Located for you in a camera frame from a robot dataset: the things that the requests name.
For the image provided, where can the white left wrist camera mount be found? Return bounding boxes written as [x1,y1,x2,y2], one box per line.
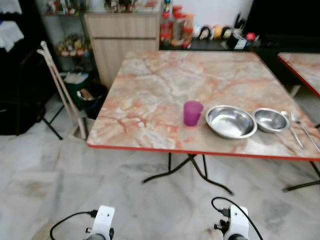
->
[89,205,116,240]

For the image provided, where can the light wooden cabinet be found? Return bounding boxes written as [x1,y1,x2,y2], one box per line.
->
[83,12,161,89]

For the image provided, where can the cluttered dark shelf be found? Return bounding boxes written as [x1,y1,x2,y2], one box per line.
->
[42,0,92,76]

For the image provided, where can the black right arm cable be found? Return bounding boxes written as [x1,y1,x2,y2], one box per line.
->
[210,196,264,240]

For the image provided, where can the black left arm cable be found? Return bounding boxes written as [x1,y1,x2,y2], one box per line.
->
[49,210,99,240]

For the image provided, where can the white long handle poles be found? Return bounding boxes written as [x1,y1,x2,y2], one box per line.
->
[38,41,89,140]

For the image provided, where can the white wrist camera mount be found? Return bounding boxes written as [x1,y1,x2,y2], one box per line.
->
[223,204,250,240]
[89,205,116,240]

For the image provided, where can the red lidded jars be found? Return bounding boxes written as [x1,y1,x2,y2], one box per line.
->
[159,4,195,49]

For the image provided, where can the marble top folding table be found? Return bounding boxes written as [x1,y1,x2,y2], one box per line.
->
[277,52,320,99]
[86,49,320,196]

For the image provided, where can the row of small figurines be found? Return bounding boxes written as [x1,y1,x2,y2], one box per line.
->
[192,23,237,41]

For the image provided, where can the dark green bin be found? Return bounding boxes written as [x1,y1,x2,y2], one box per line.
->
[62,74,109,120]

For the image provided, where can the black folding chair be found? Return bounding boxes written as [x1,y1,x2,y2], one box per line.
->
[0,49,65,141]

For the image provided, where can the steel spoon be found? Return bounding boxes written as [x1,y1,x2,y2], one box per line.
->
[280,110,305,150]

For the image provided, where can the purple plastic cup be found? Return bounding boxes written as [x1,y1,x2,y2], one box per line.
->
[183,100,205,127]

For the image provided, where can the large steel bowl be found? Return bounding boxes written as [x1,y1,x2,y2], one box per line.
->
[205,104,258,140]

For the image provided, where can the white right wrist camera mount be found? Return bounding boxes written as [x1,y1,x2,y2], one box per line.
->
[223,204,250,240]

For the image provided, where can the white hanging cloth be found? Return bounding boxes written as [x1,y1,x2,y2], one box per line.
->
[0,20,25,52]

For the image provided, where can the small steel bowl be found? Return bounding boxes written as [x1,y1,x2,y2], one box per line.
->
[253,108,291,134]

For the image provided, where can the small white box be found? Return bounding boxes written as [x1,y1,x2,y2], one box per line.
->
[227,33,251,51]

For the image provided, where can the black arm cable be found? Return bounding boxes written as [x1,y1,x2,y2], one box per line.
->
[49,210,99,240]
[210,196,264,240]

